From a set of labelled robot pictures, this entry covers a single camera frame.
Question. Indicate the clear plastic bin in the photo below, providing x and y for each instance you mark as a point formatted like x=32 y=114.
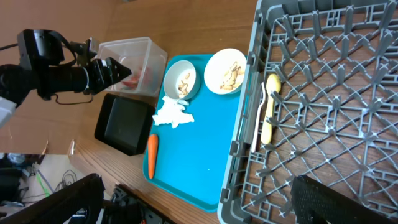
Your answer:
x=135 y=53

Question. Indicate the red snack wrapper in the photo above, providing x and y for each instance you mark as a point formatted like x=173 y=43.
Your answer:
x=143 y=76

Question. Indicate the white napkin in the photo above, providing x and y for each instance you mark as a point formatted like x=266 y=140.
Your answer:
x=172 y=112

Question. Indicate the grey dishwasher rack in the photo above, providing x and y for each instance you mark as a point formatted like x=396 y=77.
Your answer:
x=335 y=117

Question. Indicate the black plastic tray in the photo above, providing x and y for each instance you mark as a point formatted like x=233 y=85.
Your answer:
x=124 y=124

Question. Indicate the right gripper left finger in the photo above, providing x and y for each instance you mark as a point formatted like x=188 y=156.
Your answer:
x=86 y=194

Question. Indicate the yellow plastic spoon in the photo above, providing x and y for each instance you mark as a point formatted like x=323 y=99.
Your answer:
x=272 y=84

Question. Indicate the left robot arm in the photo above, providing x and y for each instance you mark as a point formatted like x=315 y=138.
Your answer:
x=50 y=64

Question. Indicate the white plastic fork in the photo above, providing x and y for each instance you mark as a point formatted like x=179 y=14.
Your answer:
x=258 y=115

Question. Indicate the grey bowl with food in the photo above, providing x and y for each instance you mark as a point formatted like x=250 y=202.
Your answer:
x=181 y=81

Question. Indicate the orange carrot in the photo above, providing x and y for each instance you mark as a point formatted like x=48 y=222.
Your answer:
x=152 y=147

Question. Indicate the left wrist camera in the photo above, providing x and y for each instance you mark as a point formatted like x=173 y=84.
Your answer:
x=85 y=51

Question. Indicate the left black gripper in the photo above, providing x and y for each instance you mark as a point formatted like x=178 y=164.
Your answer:
x=98 y=74

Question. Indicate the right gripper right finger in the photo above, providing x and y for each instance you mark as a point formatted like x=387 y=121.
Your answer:
x=314 y=203

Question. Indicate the teal plastic tray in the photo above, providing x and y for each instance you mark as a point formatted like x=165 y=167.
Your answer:
x=191 y=158

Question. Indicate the white bowl with peanuts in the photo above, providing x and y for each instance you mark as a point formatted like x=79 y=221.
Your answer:
x=224 y=72

